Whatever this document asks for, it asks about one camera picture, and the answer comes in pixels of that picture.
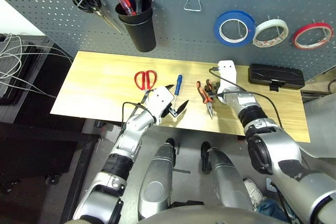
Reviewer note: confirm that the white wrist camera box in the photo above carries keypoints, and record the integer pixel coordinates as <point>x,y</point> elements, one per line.
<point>228,74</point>
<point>160,98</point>

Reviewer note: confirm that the silver robot leg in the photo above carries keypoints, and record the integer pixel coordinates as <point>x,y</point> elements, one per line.
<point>156,190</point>
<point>225,179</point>

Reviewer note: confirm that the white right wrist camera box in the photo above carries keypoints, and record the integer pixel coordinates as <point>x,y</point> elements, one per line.
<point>228,74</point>

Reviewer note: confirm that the blue jeans leg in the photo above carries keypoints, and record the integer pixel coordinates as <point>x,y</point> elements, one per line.
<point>273,208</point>

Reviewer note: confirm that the silver left robot leg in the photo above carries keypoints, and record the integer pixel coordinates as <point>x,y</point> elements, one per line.
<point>156,190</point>

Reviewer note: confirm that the light grey pegboard frame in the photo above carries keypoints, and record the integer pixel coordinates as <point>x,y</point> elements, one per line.
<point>323,70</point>

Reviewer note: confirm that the grey robot torso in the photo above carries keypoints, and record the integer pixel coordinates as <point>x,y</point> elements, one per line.
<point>197,216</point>

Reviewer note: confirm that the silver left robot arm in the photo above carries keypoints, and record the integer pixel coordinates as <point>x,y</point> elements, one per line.
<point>123,145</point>

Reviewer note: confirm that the white tape roll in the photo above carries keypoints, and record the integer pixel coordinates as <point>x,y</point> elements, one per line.
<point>270,22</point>

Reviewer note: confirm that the black floor tape strip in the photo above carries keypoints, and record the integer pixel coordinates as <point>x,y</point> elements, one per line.
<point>182,170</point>

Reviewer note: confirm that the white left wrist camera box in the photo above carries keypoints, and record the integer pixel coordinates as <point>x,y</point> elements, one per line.
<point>160,98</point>

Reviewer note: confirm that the blue tape roll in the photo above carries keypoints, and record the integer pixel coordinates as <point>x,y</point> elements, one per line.
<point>233,44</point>

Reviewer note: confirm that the orange black long-nose pliers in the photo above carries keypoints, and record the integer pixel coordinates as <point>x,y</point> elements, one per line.
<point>209,103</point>

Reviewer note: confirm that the small silver peg hook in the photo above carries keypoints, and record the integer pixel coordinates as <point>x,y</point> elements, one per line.
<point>239,28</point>

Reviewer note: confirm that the black tool cup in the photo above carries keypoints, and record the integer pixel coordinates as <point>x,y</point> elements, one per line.
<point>139,35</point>

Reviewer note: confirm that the black plastic tool case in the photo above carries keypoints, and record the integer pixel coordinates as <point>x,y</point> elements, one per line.
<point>275,75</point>

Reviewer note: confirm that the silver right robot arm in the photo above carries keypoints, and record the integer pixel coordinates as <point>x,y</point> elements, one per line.
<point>275,150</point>

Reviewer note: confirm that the silver right robot leg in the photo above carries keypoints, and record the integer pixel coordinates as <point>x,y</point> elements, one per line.
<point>225,179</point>

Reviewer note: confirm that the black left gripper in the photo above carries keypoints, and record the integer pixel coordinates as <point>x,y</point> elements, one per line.
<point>169,110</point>

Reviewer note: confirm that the black side table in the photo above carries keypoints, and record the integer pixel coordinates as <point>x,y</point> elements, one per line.
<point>39,103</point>

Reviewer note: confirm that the white sneaker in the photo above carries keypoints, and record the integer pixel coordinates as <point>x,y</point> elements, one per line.
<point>253,193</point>

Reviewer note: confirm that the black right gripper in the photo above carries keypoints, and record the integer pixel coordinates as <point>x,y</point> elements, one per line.
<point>217,89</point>

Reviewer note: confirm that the red tape roll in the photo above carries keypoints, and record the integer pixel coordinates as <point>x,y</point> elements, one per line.
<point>312,25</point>

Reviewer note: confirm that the black hard case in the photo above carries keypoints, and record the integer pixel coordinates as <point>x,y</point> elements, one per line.
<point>10,82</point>

